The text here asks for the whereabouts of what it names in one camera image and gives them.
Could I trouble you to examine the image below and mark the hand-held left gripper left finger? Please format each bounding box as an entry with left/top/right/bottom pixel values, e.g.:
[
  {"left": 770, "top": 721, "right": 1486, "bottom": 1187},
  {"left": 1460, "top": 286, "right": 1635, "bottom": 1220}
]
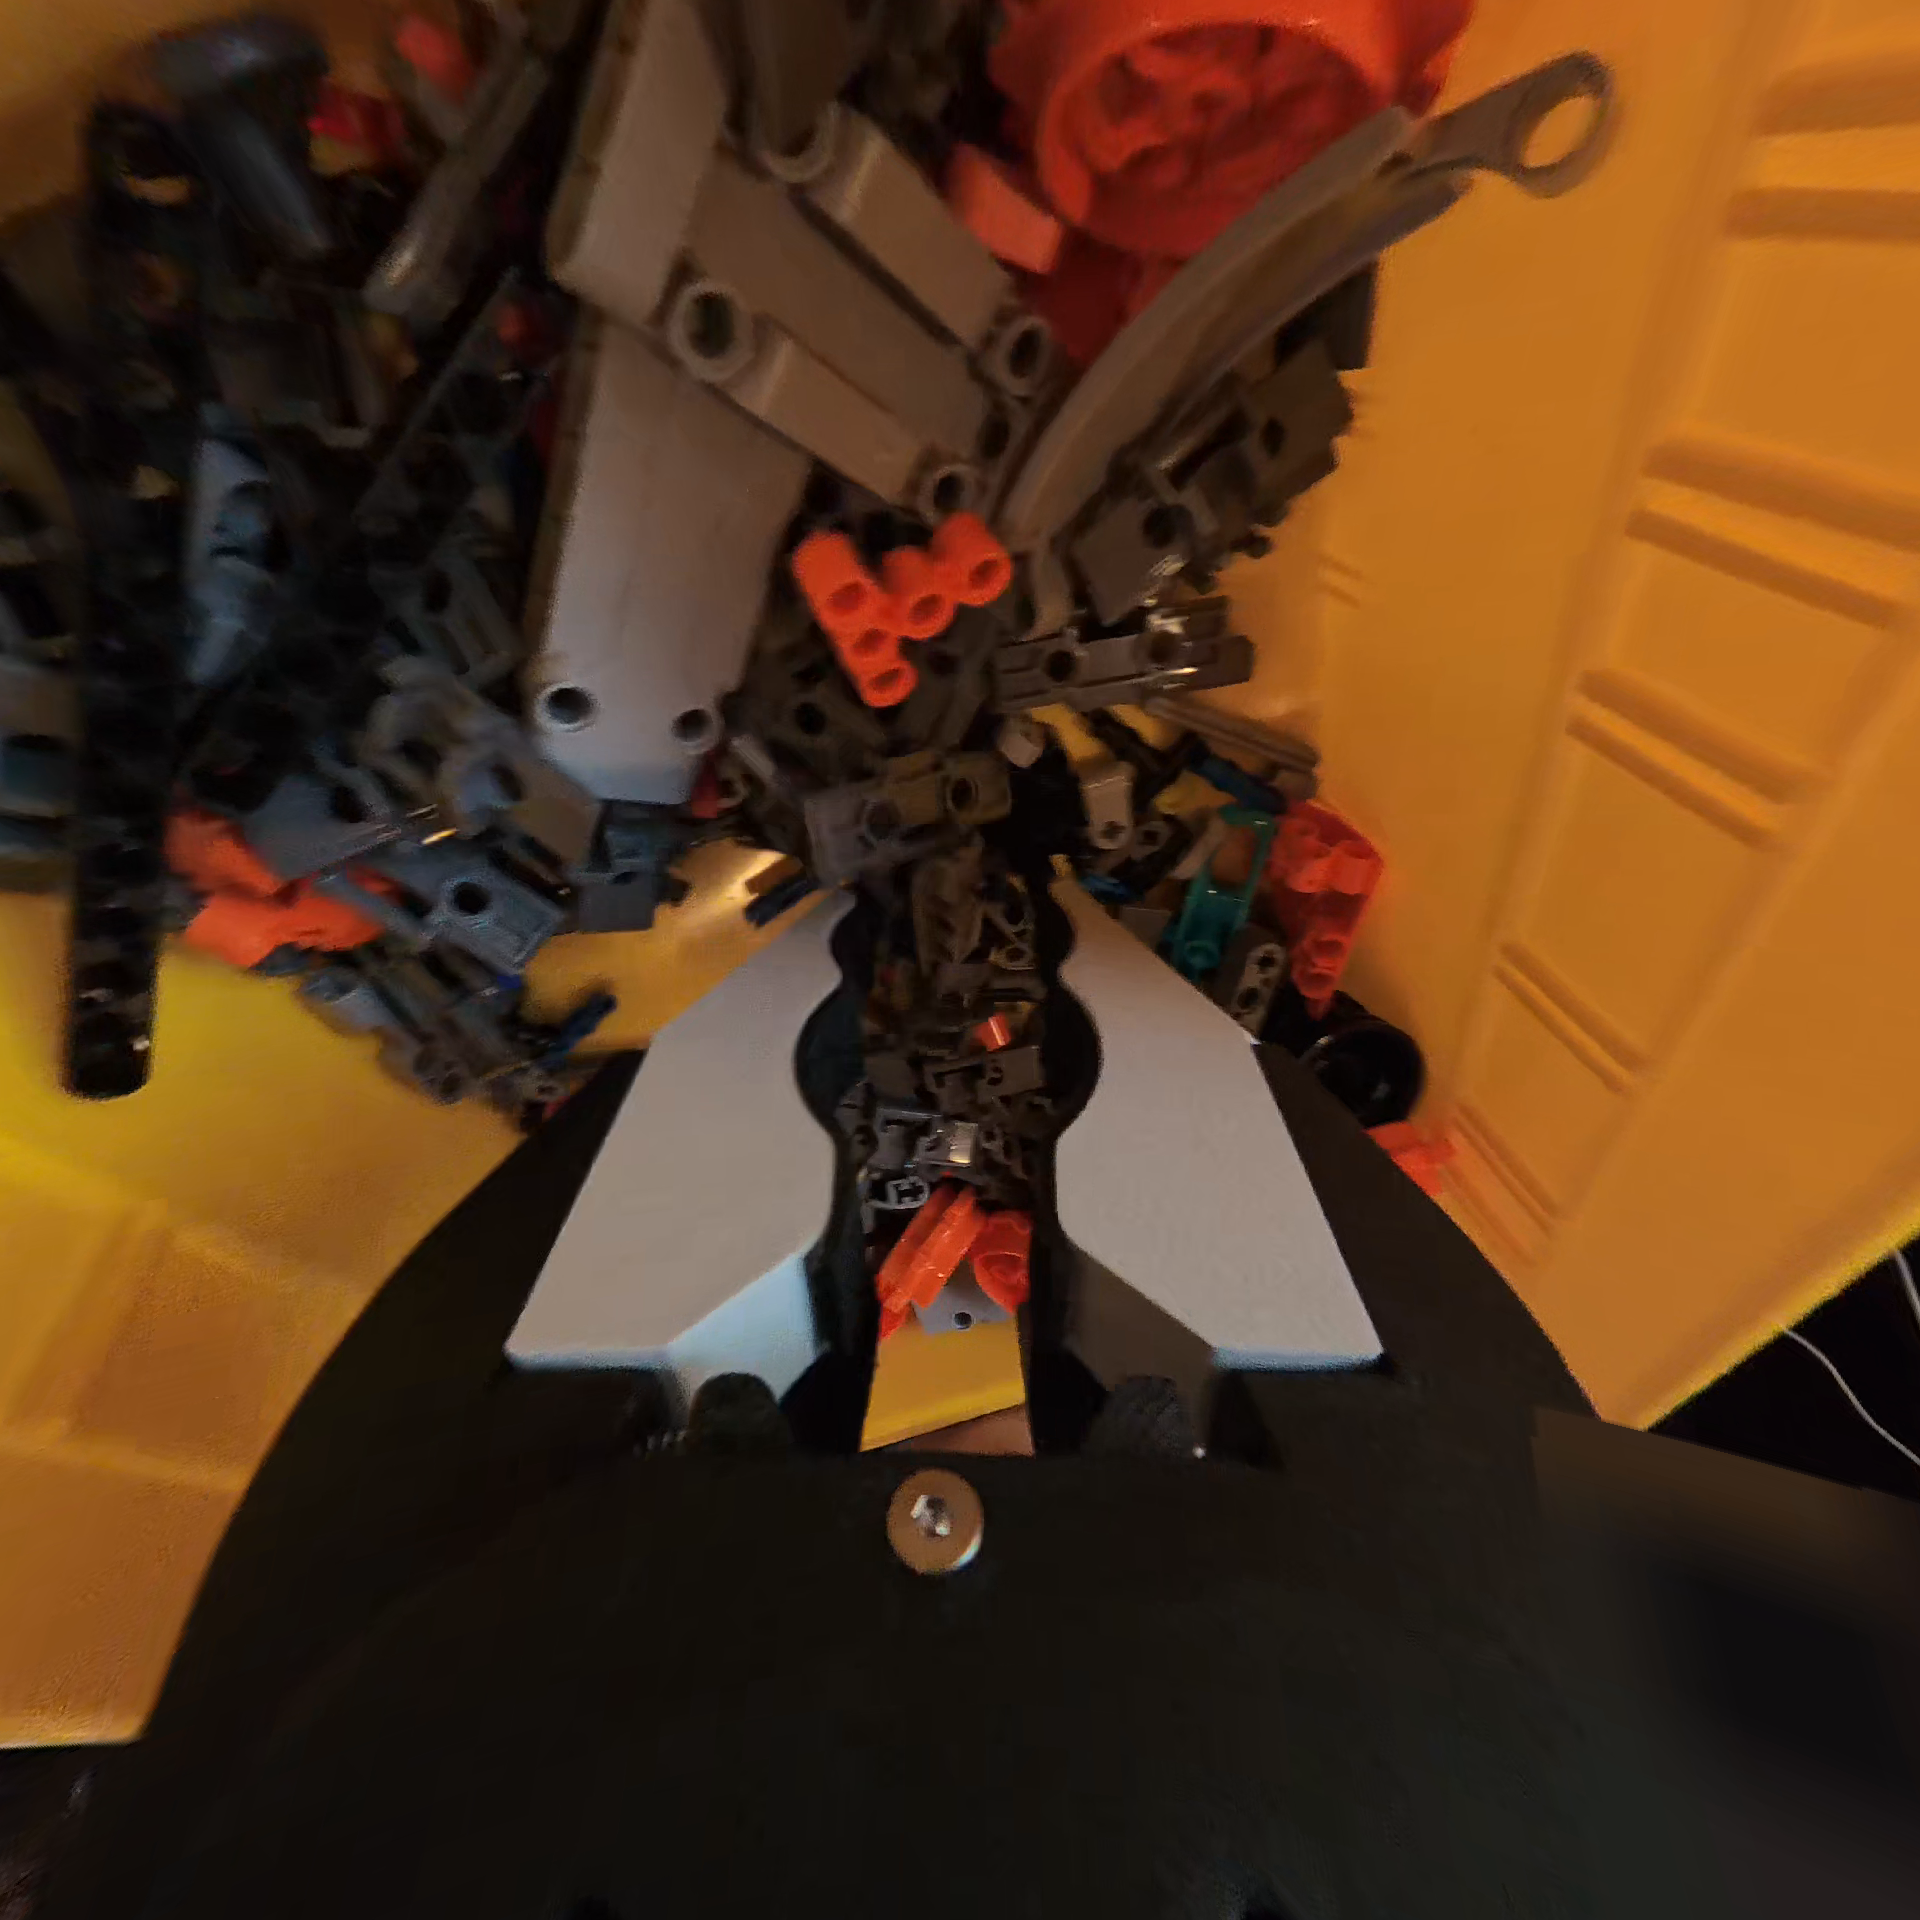
[{"left": 503, "top": 883, "right": 877, "bottom": 1453}]

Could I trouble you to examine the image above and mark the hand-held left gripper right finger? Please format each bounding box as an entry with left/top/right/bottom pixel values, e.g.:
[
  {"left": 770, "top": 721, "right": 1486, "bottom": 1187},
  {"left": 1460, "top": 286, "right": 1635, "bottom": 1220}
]
[{"left": 1036, "top": 878, "right": 1383, "bottom": 1448}]

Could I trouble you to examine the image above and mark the yellow storage bin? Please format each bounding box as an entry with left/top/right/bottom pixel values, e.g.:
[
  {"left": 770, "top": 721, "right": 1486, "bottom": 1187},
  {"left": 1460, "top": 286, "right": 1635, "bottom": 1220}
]
[{"left": 0, "top": 0, "right": 1920, "bottom": 1750}]

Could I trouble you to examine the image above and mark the pile of toy building parts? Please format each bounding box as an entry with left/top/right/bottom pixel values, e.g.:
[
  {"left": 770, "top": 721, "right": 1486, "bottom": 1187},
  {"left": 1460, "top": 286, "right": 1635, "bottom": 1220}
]
[{"left": 0, "top": 0, "right": 1622, "bottom": 1351}]

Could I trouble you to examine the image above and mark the grey toy plate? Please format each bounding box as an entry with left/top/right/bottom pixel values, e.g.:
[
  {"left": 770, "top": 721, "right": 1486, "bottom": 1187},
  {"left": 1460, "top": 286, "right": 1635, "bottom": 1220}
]
[{"left": 526, "top": 346, "right": 813, "bottom": 804}]

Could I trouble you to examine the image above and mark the black toy wheel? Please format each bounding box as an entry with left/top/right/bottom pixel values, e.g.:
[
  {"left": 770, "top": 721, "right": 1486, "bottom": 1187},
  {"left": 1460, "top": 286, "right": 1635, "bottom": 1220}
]
[{"left": 1305, "top": 994, "right": 1426, "bottom": 1125}]

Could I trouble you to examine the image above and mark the orange toy block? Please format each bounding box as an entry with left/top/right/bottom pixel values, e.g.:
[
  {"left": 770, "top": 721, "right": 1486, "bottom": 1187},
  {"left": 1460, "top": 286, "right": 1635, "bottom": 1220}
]
[{"left": 167, "top": 810, "right": 384, "bottom": 970}]

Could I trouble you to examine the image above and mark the orange holed toy connector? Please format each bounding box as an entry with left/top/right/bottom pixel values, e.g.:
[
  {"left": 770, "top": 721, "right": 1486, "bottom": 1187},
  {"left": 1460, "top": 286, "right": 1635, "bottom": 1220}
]
[{"left": 791, "top": 510, "right": 1016, "bottom": 709}]

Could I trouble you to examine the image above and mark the black toy beam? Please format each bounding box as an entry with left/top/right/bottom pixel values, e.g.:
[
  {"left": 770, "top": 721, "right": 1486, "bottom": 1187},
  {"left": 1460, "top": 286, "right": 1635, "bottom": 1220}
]
[{"left": 60, "top": 97, "right": 195, "bottom": 1097}]

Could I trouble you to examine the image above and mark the curved grey toy panel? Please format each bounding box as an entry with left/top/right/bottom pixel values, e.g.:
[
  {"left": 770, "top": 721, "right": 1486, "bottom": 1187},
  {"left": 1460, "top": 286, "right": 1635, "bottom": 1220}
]
[{"left": 995, "top": 51, "right": 1620, "bottom": 547}]

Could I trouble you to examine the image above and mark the orange toy bracket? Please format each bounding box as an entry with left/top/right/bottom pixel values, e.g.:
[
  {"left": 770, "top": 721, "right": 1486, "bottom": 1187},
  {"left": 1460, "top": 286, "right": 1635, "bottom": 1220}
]
[{"left": 1275, "top": 804, "right": 1380, "bottom": 1006}]

